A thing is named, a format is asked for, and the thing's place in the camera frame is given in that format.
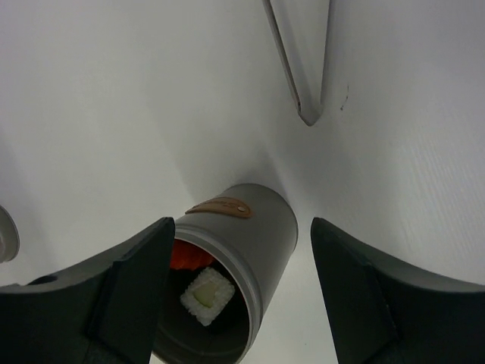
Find metal tongs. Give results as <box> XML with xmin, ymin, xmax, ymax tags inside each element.
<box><xmin>262</xmin><ymin>1</ymin><xmax>335</xmax><ymax>127</ymax></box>

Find black and white sushi piece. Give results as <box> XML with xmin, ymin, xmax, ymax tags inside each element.
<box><xmin>180</xmin><ymin>267</ymin><xmax>236</xmax><ymax>327</ymax></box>

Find red sausage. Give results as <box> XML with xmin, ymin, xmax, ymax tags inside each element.
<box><xmin>170</xmin><ymin>240</ymin><xmax>215</xmax><ymax>271</ymax></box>

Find grey cylindrical lunch container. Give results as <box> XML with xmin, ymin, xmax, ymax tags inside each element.
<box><xmin>152</xmin><ymin>184</ymin><xmax>298</xmax><ymax>363</ymax></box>

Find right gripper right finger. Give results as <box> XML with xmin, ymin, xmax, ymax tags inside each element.
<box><xmin>311</xmin><ymin>218</ymin><xmax>484</xmax><ymax>363</ymax></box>

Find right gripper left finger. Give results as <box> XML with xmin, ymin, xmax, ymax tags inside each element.
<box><xmin>1</xmin><ymin>218</ymin><xmax>175</xmax><ymax>363</ymax></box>

